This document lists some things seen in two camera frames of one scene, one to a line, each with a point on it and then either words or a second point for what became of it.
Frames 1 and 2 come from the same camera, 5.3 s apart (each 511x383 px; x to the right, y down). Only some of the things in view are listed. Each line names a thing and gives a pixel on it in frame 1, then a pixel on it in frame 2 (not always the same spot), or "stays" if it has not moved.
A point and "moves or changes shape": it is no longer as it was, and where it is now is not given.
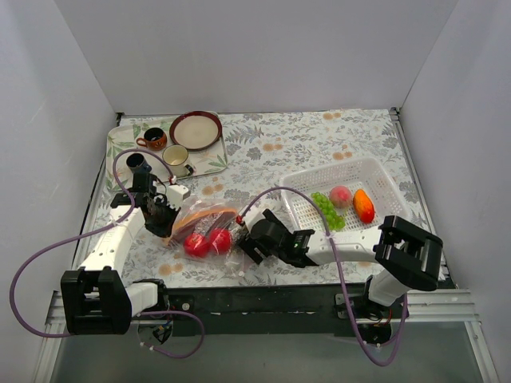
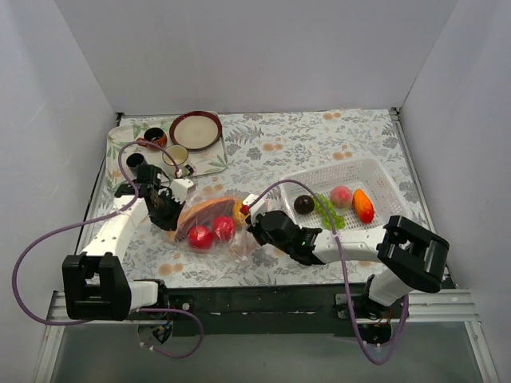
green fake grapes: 334,221 stays
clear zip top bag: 207,230 moves or changes shape
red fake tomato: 220,240 → 223,228
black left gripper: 160,218 stays
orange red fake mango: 364,206 stays
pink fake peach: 341,196 stays
